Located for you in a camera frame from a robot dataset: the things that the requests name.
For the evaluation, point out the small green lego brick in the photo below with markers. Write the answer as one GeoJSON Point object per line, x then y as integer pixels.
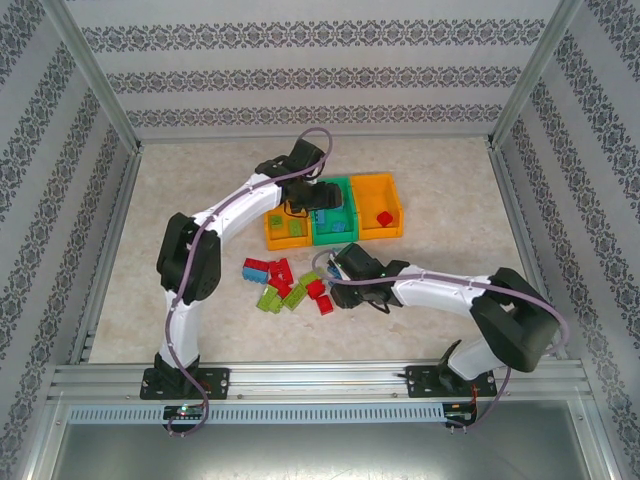
{"type": "Point", "coordinates": [276, 222]}

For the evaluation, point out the thin aluminium frame rail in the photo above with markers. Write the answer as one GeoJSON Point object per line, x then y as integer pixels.
{"type": "Point", "coordinates": [225, 140]}

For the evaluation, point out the green plastic bin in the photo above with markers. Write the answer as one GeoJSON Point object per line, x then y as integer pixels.
{"type": "Point", "coordinates": [335, 240]}

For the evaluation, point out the grey metal panel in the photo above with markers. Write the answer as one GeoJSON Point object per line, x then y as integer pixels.
{"type": "Point", "coordinates": [320, 455]}

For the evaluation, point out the aluminium mounting rail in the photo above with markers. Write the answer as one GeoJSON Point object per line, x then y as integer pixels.
{"type": "Point", "coordinates": [320, 380]}

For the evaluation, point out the small red lego brick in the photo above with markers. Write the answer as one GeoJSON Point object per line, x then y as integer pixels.
{"type": "Point", "coordinates": [385, 219]}

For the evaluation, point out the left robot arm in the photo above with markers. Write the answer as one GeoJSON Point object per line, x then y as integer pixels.
{"type": "Point", "coordinates": [190, 260]}

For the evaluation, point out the aluminium frame post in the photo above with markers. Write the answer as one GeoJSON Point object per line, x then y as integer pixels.
{"type": "Point", "coordinates": [533, 70]}
{"type": "Point", "coordinates": [95, 70]}

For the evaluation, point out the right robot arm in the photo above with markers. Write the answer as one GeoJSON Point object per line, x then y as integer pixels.
{"type": "Point", "coordinates": [515, 325]}

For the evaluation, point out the small blue lego brick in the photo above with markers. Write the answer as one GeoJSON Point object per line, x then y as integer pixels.
{"type": "Point", "coordinates": [320, 216]}

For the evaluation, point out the orange plastic bin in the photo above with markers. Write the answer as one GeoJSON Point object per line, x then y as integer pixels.
{"type": "Point", "coordinates": [372, 200]}
{"type": "Point", "coordinates": [285, 244]}

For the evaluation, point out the small circuit board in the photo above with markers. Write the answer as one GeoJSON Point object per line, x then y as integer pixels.
{"type": "Point", "coordinates": [457, 414]}
{"type": "Point", "coordinates": [185, 411]}

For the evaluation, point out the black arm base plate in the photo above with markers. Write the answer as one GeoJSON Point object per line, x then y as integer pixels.
{"type": "Point", "coordinates": [217, 382]}
{"type": "Point", "coordinates": [417, 382]}

